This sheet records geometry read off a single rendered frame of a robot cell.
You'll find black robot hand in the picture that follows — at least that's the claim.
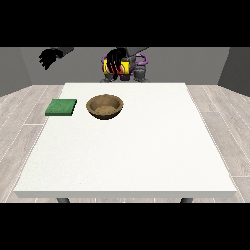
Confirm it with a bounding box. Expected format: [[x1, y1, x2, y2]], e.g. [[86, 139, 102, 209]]
[[38, 48, 63, 71], [105, 47, 128, 76]]

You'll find yellow cup with melon print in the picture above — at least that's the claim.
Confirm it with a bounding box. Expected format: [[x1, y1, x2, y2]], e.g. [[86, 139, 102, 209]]
[[103, 57, 131, 76]]

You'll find brown wooden bowl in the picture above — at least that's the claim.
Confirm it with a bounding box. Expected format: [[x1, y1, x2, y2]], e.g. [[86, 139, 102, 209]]
[[85, 93, 125, 120]]

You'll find green square pad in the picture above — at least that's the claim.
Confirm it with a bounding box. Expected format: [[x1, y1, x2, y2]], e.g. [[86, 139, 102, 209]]
[[44, 98, 78, 117]]

